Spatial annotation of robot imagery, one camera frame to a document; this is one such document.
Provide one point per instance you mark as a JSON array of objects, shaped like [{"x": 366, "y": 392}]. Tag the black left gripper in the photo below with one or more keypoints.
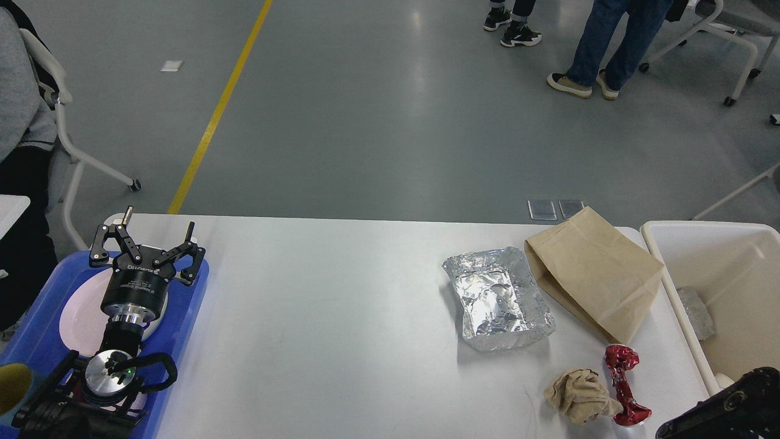
[{"x": 134, "y": 288}]

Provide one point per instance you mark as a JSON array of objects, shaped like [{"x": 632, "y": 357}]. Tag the pink plate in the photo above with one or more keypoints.
[{"x": 84, "y": 318}]

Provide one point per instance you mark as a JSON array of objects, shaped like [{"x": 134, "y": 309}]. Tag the brown paper napkin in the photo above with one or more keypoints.
[{"x": 580, "y": 395}]

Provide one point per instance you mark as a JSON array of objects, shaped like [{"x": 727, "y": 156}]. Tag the red foil wrapper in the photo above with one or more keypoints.
[{"x": 619, "y": 359}]

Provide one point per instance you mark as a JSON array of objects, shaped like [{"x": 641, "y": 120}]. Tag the white paper cup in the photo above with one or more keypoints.
[{"x": 723, "y": 381}]

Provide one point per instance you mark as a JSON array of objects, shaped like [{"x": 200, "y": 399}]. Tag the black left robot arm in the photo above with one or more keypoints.
[{"x": 90, "y": 397}]

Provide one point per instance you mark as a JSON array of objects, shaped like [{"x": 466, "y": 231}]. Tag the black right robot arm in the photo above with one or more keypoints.
[{"x": 748, "y": 408}]

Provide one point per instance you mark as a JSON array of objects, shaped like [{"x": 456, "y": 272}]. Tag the seated person grey cardigan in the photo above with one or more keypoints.
[{"x": 28, "y": 134}]

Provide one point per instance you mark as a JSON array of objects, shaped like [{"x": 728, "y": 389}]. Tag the white chair left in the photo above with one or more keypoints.
[{"x": 67, "y": 161}]

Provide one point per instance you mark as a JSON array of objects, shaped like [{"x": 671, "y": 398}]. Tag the white paper on floor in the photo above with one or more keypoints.
[{"x": 171, "y": 65}]

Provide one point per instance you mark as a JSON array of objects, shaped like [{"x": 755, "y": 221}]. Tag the crumpled aluminium foil tray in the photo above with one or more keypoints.
[{"x": 503, "y": 306}]

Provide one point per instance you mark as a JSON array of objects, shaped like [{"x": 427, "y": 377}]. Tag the left metal floor plate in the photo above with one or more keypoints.
[{"x": 542, "y": 210}]

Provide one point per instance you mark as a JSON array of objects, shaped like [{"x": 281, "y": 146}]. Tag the metal floor plate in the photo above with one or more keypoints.
[
  {"x": 542, "y": 210},
  {"x": 570, "y": 207}
]

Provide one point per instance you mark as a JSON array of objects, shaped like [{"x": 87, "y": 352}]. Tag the right metal floor plate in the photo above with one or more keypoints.
[{"x": 570, "y": 207}]

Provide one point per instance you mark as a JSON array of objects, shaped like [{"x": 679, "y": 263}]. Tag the person in black trousers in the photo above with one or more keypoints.
[{"x": 518, "y": 32}]

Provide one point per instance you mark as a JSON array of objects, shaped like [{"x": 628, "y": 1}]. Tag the brown paper bag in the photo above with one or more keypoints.
[{"x": 602, "y": 277}]

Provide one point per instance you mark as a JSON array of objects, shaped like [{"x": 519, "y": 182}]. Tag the person in blue jeans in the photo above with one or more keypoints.
[{"x": 644, "y": 22}]

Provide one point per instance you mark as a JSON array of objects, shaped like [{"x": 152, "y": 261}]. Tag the white plastic bin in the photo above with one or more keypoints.
[{"x": 735, "y": 269}]

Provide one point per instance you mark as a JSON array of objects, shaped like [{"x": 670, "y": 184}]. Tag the white chair leg right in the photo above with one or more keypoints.
[{"x": 771, "y": 174}]

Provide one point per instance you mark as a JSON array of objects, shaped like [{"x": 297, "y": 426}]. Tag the white office chair right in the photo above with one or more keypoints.
[{"x": 732, "y": 21}]

